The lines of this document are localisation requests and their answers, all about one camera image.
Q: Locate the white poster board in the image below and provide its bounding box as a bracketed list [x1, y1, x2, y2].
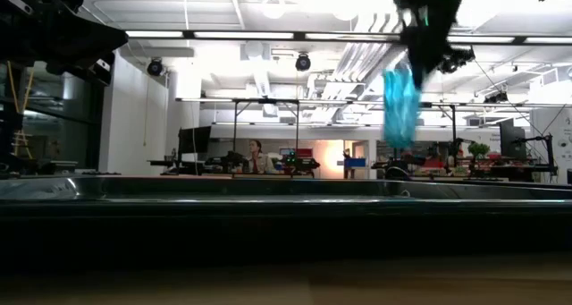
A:
[530, 107, 572, 186]

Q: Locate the long ceiling light strip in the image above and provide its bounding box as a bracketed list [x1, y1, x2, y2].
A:
[124, 29, 572, 46]

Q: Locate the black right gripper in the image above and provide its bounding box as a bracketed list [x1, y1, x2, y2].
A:
[392, 0, 473, 91]

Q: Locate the dark green tray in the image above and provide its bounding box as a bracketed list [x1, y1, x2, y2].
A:
[0, 174, 572, 270]

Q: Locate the black background monitor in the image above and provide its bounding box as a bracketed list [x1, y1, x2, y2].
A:
[177, 125, 213, 156]
[499, 118, 528, 160]

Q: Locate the black ceiling spotlight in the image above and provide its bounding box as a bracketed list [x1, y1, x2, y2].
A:
[294, 52, 313, 72]
[147, 57, 164, 78]

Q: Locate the yellow cable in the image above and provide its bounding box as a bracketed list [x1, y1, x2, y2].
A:
[5, 62, 36, 159]

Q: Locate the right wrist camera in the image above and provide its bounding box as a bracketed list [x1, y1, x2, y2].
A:
[437, 47, 475, 75]

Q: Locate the green plant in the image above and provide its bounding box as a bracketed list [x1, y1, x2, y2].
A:
[467, 141, 492, 161]

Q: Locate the black metal stand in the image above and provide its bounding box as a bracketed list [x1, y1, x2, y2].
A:
[231, 97, 301, 177]

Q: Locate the person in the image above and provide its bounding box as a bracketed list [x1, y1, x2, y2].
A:
[243, 139, 278, 176]

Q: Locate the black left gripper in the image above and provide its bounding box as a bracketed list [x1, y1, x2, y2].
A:
[0, 0, 130, 88]

